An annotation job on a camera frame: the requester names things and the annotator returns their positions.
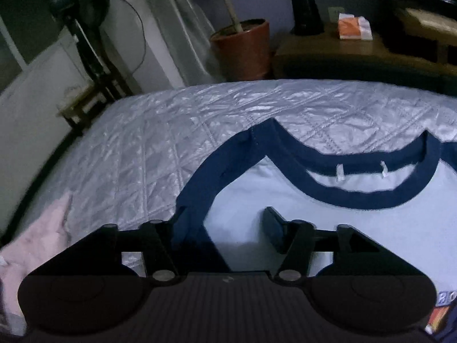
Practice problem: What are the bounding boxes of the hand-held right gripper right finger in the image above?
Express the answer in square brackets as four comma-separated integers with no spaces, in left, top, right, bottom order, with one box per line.
[262,206,427,287]

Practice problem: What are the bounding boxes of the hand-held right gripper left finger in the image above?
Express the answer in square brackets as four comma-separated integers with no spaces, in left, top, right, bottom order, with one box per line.
[31,221,181,287]

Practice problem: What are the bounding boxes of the light blue navy-trimmed t-shirt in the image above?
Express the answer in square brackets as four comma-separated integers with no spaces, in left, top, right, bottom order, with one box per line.
[171,118,457,343]

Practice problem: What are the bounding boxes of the pink garment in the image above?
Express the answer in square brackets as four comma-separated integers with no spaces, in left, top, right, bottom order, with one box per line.
[0,191,74,336]

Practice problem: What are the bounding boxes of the silver quilted bedspread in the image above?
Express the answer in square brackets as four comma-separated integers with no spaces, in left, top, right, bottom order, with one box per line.
[0,79,457,279]

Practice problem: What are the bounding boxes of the potted tree in brown pot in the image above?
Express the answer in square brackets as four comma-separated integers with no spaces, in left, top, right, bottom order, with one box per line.
[209,0,272,83]

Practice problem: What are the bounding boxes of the low wooden cabinet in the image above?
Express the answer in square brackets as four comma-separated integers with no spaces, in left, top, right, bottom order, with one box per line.
[273,30,457,95]

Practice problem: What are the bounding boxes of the orange tissue pack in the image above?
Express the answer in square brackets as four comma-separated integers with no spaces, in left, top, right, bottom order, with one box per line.
[337,12,374,41]

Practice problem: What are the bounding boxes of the sheer white curtain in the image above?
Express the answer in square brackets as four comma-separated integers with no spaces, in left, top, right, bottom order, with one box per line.
[107,0,229,90]

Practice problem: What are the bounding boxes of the black speaker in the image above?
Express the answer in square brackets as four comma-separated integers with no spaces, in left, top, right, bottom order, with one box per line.
[287,0,324,36]

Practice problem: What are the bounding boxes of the black standing fan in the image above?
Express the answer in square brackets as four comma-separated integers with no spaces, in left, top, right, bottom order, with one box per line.
[48,0,124,101]

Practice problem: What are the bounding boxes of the wooden television bench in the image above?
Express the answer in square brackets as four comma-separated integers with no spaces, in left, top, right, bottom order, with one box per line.
[394,5,457,65]

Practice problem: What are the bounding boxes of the black fan cable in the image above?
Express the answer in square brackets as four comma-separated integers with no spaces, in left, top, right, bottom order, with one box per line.
[109,0,146,79]

